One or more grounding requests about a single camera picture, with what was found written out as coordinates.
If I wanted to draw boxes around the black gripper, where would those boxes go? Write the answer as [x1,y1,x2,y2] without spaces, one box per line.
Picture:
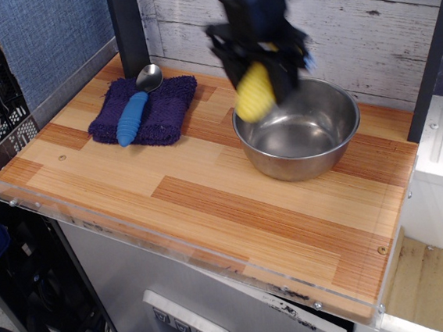
[205,0,315,104]

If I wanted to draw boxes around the yellow plastic corn cob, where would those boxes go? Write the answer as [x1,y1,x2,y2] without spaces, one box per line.
[234,61,277,123]

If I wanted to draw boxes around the purple towel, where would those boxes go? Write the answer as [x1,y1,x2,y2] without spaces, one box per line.
[88,75,198,146]

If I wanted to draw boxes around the blue handled metal spoon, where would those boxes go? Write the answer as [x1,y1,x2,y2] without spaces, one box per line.
[116,63,164,147]

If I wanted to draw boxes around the stainless steel bowl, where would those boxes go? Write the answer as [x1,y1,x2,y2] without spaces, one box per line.
[232,77,361,182]

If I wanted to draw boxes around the blue fabric panel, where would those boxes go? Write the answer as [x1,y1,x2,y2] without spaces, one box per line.
[0,0,116,110]

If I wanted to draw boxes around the clear acrylic table guard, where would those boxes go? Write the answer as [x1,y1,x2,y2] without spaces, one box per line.
[0,58,417,325]

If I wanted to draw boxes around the stainless steel cabinet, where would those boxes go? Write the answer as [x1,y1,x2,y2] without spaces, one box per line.
[58,222,354,332]

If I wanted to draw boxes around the dark grey vertical post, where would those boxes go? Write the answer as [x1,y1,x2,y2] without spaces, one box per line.
[106,0,150,78]

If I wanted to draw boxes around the dark right vertical post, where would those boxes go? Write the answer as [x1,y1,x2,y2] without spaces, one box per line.
[407,0,443,143]

